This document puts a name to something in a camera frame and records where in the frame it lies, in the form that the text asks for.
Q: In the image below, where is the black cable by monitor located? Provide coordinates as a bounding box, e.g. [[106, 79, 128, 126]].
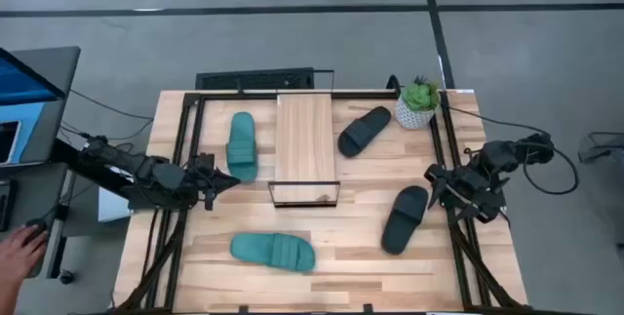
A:
[[67, 88, 155, 122]]

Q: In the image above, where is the black right arm cable loop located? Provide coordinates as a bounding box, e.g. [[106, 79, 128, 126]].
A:
[[521, 137, 581, 197]]

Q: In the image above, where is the black metal table frame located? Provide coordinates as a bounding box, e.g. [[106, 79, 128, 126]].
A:
[[112, 89, 533, 315]]

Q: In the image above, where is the person's forearm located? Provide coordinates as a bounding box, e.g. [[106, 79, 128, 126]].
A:
[[0, 275, 23, 315]]

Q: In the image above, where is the black cable by plant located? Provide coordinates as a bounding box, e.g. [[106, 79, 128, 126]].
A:
[[446, 104, 542, 136]]

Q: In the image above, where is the black computer mouse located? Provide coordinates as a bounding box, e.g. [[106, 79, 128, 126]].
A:
[[23, 216, 50, 238]]

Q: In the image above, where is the black floor stand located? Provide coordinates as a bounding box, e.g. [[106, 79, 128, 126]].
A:
[[577, 131, 624, 166]]

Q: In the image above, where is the black keyboard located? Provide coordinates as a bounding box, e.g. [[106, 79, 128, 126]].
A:
[[0, 179, 19, 233], [195, 66, 316, 92]]

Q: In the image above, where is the smartphone with white edge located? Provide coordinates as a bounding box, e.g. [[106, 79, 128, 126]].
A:
[[0, 119, 23, 165]]

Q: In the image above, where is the computer monitor with blue screen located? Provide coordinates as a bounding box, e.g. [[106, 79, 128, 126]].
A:
[[0, 45, 82, 168]]

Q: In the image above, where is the wooden shelf with black frame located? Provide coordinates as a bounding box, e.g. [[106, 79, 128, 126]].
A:
[[267, 68, 342, 209]]

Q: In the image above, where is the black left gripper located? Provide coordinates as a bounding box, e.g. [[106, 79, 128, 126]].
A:
[[187, 152, 241, 212]]

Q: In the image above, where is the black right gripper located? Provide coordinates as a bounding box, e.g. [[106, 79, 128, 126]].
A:
[[423, 162, 508, 224]]

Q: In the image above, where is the grey desk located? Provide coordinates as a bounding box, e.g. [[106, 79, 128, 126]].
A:
[[0, 161, 69, 281]]

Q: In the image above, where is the white sheet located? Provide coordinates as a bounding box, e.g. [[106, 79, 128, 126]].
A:
[[97, 185, 134, 223]]

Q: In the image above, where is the teal slide sandal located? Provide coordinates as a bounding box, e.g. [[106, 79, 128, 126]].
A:
[[228, 231, 317, 274], [224, 111, 259, 183]]

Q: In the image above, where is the black slide sandal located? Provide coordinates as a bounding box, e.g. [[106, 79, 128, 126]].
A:
[[379, 184, 430, 256], [336, 105, 393, 159]]

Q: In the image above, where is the person's hand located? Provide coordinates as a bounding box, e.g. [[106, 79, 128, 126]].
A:
[[0, 224, 50, 285]]

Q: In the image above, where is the succulent in white patterned pot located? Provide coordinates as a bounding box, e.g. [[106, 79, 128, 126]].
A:
[[393, 74, 443, 131]]

